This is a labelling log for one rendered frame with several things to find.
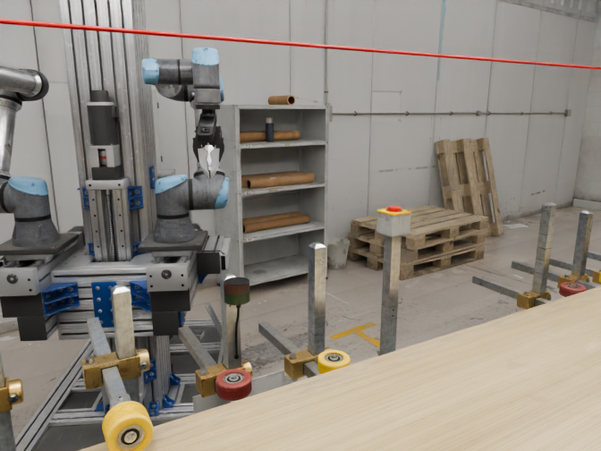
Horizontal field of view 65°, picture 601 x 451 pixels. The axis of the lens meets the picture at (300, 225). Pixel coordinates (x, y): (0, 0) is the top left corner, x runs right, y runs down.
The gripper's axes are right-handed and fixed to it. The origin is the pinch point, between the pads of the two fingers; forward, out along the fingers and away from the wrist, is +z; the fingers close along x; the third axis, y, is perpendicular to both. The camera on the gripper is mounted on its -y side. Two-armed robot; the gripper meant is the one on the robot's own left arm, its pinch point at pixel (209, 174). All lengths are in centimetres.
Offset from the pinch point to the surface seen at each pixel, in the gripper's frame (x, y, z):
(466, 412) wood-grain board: -56, -60, 42
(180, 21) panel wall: 42, 252, -85
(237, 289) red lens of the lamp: -9.0, -39.1, 21.4
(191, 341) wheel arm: 5.6, -15.6, 45.7
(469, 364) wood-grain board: -64, -42, 42
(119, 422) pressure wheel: 11, -68, 34
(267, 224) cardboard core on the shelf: -22, 252, 74
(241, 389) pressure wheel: -9, -47, 42
